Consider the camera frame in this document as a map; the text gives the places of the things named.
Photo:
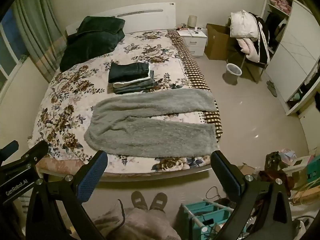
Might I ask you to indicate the teal storage rack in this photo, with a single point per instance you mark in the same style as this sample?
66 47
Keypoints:
200 208

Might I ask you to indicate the window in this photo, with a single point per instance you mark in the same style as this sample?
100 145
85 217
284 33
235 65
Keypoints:
10 42

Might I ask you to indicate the pink folded bedding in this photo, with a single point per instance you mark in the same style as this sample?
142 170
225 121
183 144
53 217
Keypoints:
280 2

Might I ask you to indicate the teal box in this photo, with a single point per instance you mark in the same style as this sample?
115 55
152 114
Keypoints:
313 168

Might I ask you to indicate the dark brown cloth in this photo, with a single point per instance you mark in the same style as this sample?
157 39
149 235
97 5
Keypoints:
272 177

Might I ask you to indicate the small flat cardboard box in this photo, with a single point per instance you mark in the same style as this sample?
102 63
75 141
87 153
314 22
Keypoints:
246 168

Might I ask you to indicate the grey wastebasket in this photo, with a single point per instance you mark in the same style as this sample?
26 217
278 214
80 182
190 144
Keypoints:
233 76

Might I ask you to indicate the grey floor slipper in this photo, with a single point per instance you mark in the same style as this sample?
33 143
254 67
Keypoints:
273 91
270 83

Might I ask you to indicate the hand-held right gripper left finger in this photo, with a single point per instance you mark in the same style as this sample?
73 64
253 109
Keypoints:
92 177

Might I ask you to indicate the person's left slipper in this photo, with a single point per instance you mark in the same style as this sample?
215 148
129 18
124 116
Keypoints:
139 200

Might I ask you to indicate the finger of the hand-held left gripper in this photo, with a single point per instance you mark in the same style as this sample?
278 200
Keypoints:
8 148
35 152

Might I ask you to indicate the folded dark jeans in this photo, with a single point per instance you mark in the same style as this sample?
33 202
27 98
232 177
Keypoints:
127 71

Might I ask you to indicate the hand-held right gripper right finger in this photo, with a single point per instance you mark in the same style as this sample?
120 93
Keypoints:
225 172

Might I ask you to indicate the black garment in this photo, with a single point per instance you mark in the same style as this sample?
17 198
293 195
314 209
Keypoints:
263 37

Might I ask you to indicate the beige jar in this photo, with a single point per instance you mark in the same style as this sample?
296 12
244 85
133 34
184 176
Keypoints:
192 21

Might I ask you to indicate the person's right slipper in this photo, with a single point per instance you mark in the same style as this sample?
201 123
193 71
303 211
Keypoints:
158 202

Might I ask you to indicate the dark green blanket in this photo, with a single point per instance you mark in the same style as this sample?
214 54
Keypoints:
92 40

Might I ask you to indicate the wooden chair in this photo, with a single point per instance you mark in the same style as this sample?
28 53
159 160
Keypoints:
247 67

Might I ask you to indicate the floral bed blanket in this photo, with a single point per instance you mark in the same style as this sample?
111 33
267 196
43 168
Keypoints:
75 100

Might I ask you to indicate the brown cardboard box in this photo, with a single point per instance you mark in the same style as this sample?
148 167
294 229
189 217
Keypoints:
217 40

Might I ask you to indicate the white wardrobe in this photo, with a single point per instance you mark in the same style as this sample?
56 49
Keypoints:
295 50

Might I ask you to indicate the white box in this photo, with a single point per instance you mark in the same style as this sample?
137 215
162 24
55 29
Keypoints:
300 162

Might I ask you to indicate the person's slipper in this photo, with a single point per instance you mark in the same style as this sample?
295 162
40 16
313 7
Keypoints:
139 200
158 202

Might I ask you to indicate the grey fluffy pants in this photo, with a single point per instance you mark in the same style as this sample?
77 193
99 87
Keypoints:
150 137

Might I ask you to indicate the white nightstand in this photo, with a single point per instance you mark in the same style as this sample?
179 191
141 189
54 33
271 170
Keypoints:
195 43

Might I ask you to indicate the pink garment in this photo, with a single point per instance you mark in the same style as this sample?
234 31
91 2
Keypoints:
250 50

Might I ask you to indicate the white puffy jacket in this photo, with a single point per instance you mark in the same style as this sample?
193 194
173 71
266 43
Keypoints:
243 25

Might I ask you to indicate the white bed headboard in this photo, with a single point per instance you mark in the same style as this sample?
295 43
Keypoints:
150 17

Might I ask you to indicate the striped green curtain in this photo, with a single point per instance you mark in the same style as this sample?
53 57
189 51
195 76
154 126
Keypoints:
37 30

